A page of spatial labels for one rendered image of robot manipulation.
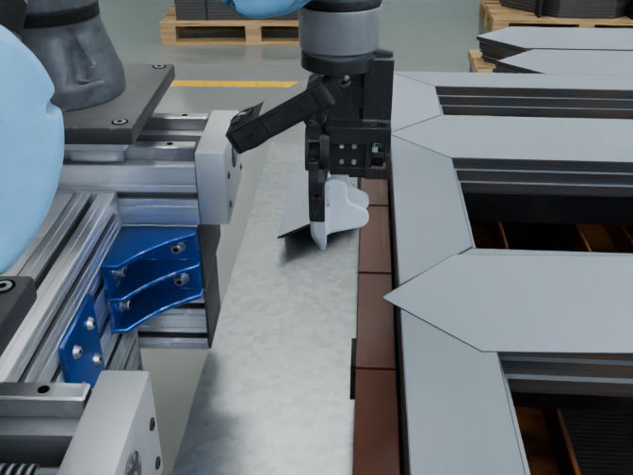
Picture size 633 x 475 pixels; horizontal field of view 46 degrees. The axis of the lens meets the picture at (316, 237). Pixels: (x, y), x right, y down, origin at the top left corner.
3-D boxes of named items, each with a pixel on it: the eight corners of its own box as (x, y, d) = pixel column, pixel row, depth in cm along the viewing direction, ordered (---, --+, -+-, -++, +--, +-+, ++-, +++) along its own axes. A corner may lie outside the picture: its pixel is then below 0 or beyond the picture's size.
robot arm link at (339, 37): (294, 12, 63) (301, -9, 71) (295, 64, 66) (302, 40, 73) (382, 13, 63) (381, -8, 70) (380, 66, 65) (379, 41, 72)
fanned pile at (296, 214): (357, 162, 155) (357, 144, 153) (353, 260, 121) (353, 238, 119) (298, 160, 156) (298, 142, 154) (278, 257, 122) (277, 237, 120)
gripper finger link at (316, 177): (324, 229, 73) (324, 146, 69) (308, 228, 73) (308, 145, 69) (326, 206, 77) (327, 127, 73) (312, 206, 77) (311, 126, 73)
